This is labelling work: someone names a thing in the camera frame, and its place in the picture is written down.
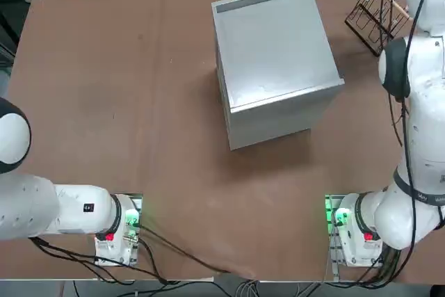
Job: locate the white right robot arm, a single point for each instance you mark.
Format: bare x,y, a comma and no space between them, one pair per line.
427,137

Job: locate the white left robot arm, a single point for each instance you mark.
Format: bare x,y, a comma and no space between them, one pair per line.
69,210

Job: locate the gray drawer cabinet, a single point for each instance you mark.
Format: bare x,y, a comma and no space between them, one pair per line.
271,50

